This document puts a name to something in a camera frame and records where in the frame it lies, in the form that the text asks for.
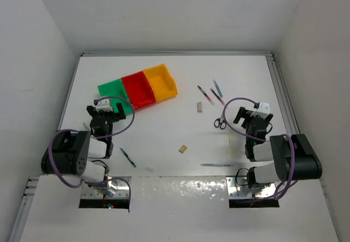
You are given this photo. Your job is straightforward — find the black handled scissors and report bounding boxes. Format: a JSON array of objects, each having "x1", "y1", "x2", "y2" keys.
[{"x1": 214, "y1": 113, "x2": 227, "y2": 130}]

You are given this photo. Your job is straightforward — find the dark red pen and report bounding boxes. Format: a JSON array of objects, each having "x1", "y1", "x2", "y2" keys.
[{"x1": 210, "y1": 88, "x2": 226, "y2": 106}]

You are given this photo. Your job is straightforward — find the grey eraser block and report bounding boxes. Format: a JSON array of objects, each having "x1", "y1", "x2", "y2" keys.
[{"x1": 197, "y1": 102, "x2": 202, "y2": 113}]

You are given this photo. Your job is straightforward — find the green pen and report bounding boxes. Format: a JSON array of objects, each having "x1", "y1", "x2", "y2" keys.
[{"x1": 120, "y1": 147, "x2": 137, "y2": 168}]

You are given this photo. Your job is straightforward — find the tan eraser block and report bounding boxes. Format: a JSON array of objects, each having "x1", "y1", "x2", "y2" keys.
[{"x1": 179, "y1": 145, "x2": 187, "y2": 153}]

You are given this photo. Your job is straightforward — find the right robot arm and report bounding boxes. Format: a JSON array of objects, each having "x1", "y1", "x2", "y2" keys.
[{"x1": 233, "y1": 107, "x2": 323, "y2": 188}]

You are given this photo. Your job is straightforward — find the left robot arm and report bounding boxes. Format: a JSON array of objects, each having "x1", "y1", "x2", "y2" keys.
[{"x1": 41, "y1": 99, "x2": 126, "y2": 185}]

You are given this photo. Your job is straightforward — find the yellow highlighter pen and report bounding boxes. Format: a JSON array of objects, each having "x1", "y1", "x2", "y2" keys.
[{"x1": 228, "y1": 131, "x2": 234, "y2": 158}]

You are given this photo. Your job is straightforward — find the green plastic bin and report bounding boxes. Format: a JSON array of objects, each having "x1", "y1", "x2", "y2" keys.
[{"x1": 97, "y1": 79, "x2": 132, "y2": 116}]

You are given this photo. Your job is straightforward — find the red plastic bin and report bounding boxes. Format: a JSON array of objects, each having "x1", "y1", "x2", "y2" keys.
[{"x1": 121, "y1": 71, "x2": 156, "y2": 111}]

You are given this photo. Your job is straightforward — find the blue capped pen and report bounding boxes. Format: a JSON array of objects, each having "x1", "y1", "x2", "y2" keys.
[{"x1": 213, "y1": 79, "x2": 223, "y2": 98}]

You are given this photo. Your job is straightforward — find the yellow plastic bin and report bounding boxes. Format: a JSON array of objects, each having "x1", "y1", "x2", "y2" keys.
[{"x1": 143, "y1": 64, "x2": 178, "y2": 102}]

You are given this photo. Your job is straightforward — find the white eraser piece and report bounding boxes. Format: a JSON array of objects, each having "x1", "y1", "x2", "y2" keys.
[{"x1": 144, "y1": 167, "x2": 154, "y2": 172}]

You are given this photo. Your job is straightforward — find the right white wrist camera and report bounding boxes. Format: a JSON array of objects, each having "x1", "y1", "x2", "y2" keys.
[{"x1": 250, "y1": 102, "x2": 271, "y2": 119}]

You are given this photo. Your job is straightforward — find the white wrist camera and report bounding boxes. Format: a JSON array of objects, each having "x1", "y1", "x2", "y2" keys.
[
  {"x1": 94, "y1": 99, "x2": 113, "y2": 112},
  {"x1": 250, "y1": 102, "x2": 271, "y2": 119}
]

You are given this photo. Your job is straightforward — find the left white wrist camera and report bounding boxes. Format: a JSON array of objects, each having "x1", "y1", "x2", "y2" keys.
[{"x1": 94, "y1": 99, "x2": 113, "y2": 112}]

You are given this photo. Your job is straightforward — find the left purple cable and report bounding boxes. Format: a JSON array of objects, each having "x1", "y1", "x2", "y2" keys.
[{"x1": 49, "y1": 96, "x2": 136, "y2": 189}]

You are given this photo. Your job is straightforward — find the purple cable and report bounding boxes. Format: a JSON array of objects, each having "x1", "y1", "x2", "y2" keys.
[
  {"x1": 49, "y1": 96, "x2": 136, "y2": 189},
  {"x1": 222, "y1": 97, "x2": 298, "y2": 201}
]

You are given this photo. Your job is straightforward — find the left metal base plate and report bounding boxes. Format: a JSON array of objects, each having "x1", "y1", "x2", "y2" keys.
[{"x1": 81, "y1": 177, "x2": 131, "y2": 199}]

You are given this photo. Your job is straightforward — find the metal base plate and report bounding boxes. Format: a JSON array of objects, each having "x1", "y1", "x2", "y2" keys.
[
  {"x1": 226, "y1": 176, "x2": 276, "y2": 200},
  {"x1": 81, "y1": 177, "x2": 131, "y2": 199}
]

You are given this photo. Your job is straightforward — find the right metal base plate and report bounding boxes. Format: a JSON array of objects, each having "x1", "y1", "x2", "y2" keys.
[{"x1": 226, "y1": 176, "x2": 276, "y2": 200}]

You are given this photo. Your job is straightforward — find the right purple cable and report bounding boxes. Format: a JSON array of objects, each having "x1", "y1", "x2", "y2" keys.
[{"x1": 222, "y1": 97, "x2": 298, "y2": 201}]

